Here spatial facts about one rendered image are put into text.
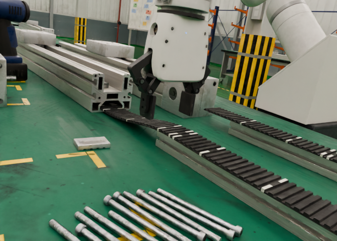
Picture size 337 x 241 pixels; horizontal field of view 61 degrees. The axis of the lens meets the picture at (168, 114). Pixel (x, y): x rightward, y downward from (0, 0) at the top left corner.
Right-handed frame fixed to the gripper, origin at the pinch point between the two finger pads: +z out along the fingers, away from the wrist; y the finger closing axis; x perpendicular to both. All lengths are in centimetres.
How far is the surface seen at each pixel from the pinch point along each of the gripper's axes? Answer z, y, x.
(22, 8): -13, -11, 53
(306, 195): 2.8, 0.8, -24.7
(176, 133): 2.6, -1.3, -4.4
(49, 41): -3, 3, 77
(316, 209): 2.8, -1.0, -26.6
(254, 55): -1, 286, 185
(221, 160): 2.8, -1.6, -14.3
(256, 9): -58, 295, 204
